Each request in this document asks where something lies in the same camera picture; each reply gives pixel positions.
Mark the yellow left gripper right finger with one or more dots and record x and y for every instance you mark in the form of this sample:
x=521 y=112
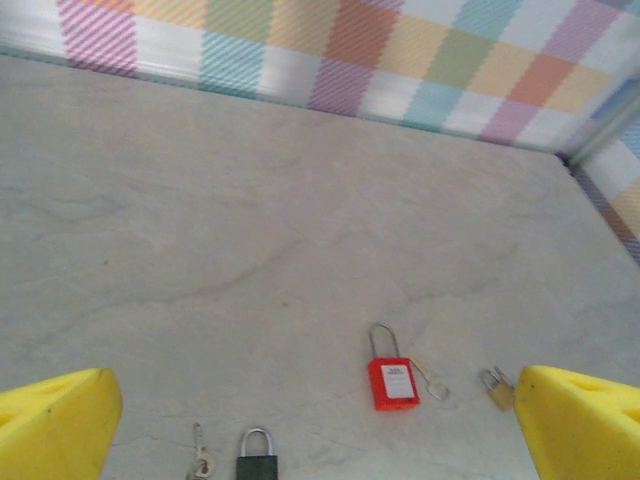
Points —
x=585 y=430

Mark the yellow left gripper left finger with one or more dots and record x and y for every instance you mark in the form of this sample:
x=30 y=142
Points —
x=55 y=430

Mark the silver single key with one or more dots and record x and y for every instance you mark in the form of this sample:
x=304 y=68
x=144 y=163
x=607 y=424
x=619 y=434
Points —
x=432 y=382

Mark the red padlock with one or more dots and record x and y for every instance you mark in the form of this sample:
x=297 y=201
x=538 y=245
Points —
x=395 y=387

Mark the black padlock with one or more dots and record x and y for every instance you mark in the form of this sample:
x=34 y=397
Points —
x=257 y=462

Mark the brass padlock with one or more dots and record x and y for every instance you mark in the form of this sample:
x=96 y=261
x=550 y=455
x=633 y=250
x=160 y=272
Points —
x=500 y=392

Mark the aluminium frame post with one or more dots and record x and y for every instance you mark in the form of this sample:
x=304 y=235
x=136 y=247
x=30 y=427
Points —
x=605 y=130

